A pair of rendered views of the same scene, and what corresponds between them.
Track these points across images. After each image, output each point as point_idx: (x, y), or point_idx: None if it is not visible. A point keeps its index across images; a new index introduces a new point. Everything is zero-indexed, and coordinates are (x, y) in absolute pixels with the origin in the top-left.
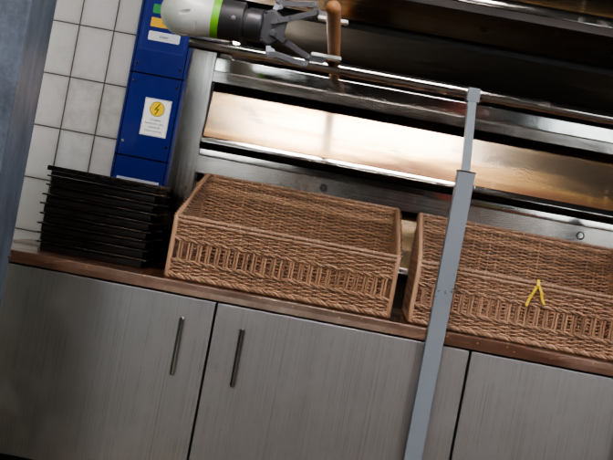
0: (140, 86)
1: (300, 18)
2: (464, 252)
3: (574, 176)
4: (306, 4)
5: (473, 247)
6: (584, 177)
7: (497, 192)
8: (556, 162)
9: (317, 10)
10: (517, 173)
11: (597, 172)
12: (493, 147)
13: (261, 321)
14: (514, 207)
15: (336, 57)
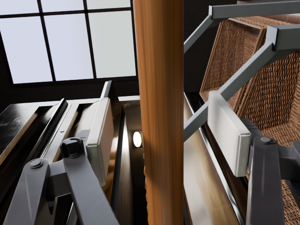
0: None
1: (106, 197)
2: (294, 202)
3: (192, 171)
4: (28, 193)
5: (285, 199)
6: (190, 167)
7: (230, 196)
8: (186, 182)
9: (66, 141)
10: (206, 197)
11: (184, 164)
12: (193, 220)
13: None
14: (233, 193)
15: (218, 95)
